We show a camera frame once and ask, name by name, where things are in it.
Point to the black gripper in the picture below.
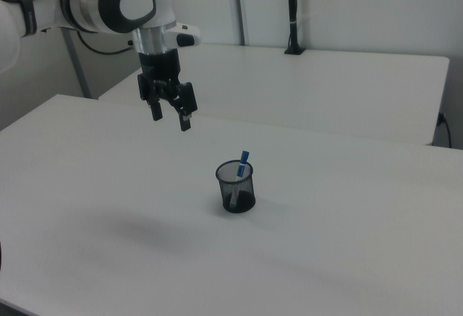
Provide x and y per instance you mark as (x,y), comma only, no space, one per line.
(160,64)

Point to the blue and white marker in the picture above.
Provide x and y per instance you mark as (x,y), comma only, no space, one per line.
(243,160)

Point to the black mesh pen cup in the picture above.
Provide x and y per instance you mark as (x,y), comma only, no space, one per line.
(238,193)

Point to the white adjacent table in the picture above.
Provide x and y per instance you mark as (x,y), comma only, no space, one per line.
(307,84)

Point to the black pole with white band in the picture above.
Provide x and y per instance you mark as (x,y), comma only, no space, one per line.
(292,5)

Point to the grey partition frame post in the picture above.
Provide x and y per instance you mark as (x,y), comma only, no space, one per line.
(241,5)
(77,66)

